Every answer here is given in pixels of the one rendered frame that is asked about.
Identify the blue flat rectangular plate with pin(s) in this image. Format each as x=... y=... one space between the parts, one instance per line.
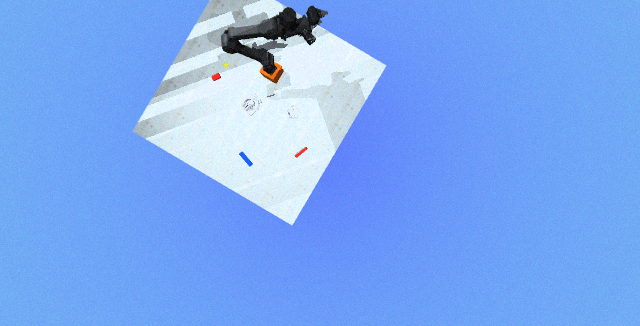
x=246 y=159

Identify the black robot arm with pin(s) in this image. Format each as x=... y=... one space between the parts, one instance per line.
x=281 y=25

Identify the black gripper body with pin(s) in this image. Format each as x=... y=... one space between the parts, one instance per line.
x=303 y=22

